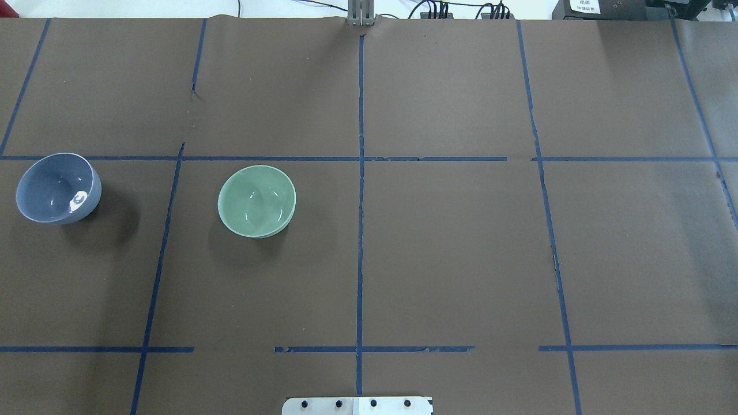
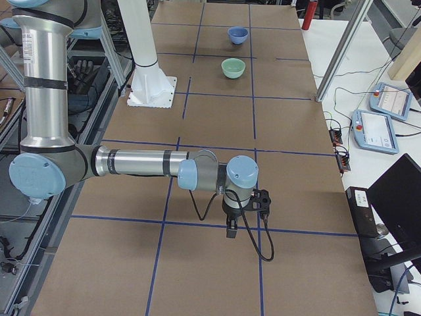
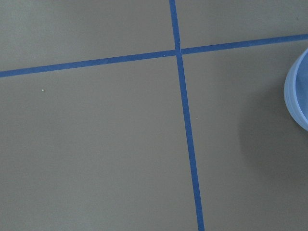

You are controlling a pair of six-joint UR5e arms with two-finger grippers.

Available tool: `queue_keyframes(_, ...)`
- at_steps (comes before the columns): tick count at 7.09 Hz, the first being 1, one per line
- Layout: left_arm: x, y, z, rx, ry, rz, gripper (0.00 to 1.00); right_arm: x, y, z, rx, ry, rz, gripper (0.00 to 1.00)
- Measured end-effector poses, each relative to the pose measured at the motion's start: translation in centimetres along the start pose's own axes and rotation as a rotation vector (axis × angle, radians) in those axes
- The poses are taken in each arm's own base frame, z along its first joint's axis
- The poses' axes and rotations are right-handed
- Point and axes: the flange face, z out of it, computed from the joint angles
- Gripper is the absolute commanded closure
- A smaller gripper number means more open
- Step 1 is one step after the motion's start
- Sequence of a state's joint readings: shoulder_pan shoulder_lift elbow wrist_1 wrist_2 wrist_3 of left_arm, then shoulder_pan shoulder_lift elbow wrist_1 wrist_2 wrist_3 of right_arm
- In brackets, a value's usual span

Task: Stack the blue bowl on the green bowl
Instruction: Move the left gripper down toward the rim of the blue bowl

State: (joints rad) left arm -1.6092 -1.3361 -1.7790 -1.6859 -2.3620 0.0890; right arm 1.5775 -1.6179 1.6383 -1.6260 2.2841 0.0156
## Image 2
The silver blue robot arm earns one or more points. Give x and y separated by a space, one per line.
51 161

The orange connector box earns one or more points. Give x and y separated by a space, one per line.
335 132
342 157

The green bowl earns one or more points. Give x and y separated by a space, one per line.
233 68

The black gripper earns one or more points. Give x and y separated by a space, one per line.
230 214

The teach pendant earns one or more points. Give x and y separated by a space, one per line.
374 131
391 100

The black monitor arm base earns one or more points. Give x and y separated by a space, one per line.
383 264

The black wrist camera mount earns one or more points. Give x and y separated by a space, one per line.
260 202

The blue bowl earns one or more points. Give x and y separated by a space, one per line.
238 34

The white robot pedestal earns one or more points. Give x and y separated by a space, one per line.
150 86

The red cylinder bottle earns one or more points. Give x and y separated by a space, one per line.
309 14

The far teach pendant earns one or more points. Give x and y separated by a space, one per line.
391 100

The black computer monitor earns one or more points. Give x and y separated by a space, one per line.
395 197

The wooden beam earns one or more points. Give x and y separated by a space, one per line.
408 60

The upper orange connector box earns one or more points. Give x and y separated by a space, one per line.
335 132

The aluminium frame post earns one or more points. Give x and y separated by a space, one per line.
349 34

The grey office chair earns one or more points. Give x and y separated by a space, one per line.
399 37

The lower orange connector box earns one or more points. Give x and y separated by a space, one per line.
342 157

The black desktop box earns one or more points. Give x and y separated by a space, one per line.
361 212

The near teach pendant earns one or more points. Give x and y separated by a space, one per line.
374 131

